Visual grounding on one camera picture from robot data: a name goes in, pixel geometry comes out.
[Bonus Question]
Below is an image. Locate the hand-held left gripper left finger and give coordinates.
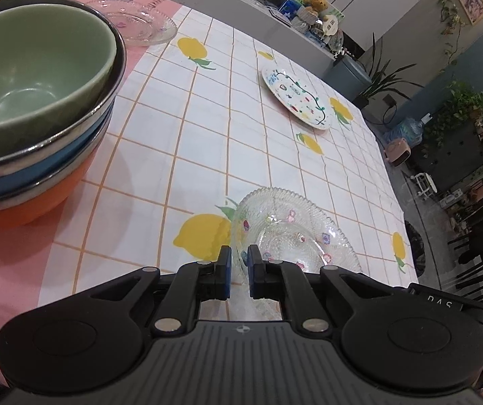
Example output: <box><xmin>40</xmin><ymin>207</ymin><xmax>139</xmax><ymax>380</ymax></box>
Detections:
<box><xmin>79</xmin><ymin>245</ymin><xmax>232</xmax><ymax>337</ymax></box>

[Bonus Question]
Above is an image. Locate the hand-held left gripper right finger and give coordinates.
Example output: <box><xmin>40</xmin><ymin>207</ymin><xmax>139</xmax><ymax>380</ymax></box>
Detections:
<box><xmin>246</xmin><ymin>245</ymin><xmax>398</xmax><ymax>336</ymax></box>

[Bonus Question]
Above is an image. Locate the small clear glass plate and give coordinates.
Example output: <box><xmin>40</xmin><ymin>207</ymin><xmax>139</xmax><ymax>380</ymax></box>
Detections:
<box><xmin>230</xmin><ymin>186</ymin><xmax>362</xmax><ymax>321</ymax></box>

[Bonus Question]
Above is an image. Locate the white patterned plate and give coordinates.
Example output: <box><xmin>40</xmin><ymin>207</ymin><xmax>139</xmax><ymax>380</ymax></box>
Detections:
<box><xmin>262</xmin><ymin>65</ymin><xmax>331</xmax><ymax>131</ymax></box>

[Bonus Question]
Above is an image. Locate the orange steel bowl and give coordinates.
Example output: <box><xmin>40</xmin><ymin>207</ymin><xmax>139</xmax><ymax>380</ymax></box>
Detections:
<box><xmin>0</xmin><ymin>105</ymin><xmax>115</xmax><ymax>225</ymax></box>

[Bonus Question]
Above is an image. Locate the blue steel bowl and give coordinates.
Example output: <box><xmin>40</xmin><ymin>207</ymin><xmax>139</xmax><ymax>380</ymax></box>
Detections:
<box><xmin>0</xmin><ymin>0</ymin><xmax>127</xmax><ymax>203</ymax></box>

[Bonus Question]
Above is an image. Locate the large clear glass plate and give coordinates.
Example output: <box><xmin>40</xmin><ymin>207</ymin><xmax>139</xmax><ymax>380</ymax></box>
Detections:
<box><xmin>85</xmin><ymin>0</ymin><xmax>179</xmax><ymax>46</ymax></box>

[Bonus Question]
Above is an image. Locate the green ceramic bowl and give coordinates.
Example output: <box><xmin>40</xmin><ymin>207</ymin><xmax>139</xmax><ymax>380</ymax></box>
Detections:
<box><xmin>0</xmin><ymin>3</ymin><xmax>117</xmax><ymax>165</ymax></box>

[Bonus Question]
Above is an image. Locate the black trash bin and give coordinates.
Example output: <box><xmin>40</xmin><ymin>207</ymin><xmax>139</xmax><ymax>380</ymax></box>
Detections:
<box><xmin>404</xmin><ymin>219</ymin><xmax>425</xmax><ymax>279</ymax></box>

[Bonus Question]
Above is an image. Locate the white stool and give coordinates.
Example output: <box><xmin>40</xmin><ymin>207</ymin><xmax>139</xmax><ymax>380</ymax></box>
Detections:
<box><xmin>410</xmin><ymin>173</ymin><xmax>438</xmax><ymax>199</ymax></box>

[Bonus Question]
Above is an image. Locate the lemon print checked tablecloth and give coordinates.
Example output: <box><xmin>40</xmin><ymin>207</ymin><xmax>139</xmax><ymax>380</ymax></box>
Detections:
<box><xmin>0</xmin><ymin>0</ymin><xmax>419</xmax><ymax>389</ymax></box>

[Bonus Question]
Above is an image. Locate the dark cabinet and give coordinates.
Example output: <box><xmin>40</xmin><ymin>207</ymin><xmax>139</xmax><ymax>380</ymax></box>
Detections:
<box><xmin>419</xmin><ymin>124</ymin><xmax>483</xmax><ymax>190</ymax></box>

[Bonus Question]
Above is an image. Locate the pink heater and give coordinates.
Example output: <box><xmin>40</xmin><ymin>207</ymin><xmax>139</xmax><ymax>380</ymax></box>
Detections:
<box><xmin>385</xmin><ymin>141</ymin><xmax>413</xmax><ymax>167</ymax></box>

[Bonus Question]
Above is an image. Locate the blue water jug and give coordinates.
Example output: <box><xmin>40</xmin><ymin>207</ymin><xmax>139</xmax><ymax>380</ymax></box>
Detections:
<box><xmin>385</xmin><ymin>118</ymin><xmax>425</xmax><ymax>146</ymax></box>

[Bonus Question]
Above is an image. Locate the ivy plant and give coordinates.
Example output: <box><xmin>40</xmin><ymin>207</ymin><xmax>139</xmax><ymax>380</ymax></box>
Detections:
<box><xmin>425</xmin><ymin>80</ymin><xmax>483</xmax><ymax>165</ymax></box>

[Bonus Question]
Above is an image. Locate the grey trash can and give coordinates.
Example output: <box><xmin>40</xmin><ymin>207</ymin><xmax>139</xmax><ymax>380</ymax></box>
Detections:
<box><xmin>323</xmin><ymin>57</ymin><xmax>373</xmax><ymax>98</ymax></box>

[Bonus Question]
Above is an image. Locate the long leaf potted plant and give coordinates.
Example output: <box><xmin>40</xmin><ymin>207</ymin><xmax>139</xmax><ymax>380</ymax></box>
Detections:
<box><xmin>353</xmin><ymin>34</ymin><xmax>423</xmax><ymax>108</ymax></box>

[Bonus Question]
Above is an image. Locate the grey marble television cabinet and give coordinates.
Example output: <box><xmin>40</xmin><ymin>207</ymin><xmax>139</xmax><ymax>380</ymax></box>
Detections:
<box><xmin>110</xmin><ymin>0</ymin><xmax>343</xmax><ymax>81</ymax></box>

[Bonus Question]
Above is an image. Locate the hanging vine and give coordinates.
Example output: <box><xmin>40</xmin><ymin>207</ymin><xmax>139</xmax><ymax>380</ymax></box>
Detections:
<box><xmin>437</xmin><ymin>0</ymin><xmax>465</xmax><ymax>64</ymax></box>

